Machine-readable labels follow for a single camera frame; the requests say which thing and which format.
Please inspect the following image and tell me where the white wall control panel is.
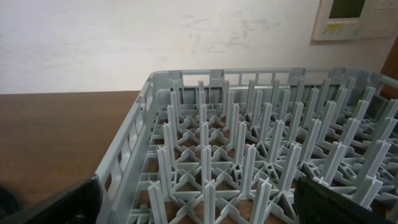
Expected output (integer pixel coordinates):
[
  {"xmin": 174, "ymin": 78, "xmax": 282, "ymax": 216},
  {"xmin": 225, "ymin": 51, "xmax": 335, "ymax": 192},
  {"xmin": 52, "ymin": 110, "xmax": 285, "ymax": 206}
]
[{"xmin": 312, "ymin": 0, "xmax": 397, "ymax": 41}]

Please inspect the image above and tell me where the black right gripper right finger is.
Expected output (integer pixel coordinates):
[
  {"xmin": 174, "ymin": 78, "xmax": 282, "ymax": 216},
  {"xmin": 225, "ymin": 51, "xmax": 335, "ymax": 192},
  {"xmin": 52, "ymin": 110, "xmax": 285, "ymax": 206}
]
[{"xmin": 294, "ymin": 177, "xmax": 392, "ymax": 224}]

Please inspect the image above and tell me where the grey dishwasher rack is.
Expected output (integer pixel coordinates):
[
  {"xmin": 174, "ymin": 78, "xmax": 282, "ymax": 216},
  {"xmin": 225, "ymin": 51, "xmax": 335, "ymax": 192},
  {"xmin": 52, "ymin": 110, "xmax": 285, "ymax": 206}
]
[{"xmin": 96, "ymin": 68, "xmax": 397, "ymax": 223}]

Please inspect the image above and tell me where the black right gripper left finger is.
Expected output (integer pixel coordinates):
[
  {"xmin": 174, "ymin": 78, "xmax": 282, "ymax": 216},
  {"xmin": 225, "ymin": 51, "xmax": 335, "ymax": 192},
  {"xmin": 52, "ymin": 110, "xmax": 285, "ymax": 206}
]
[{"xmin": 1, "ymin": 174, "xmax": 103, "ymax": 224}]

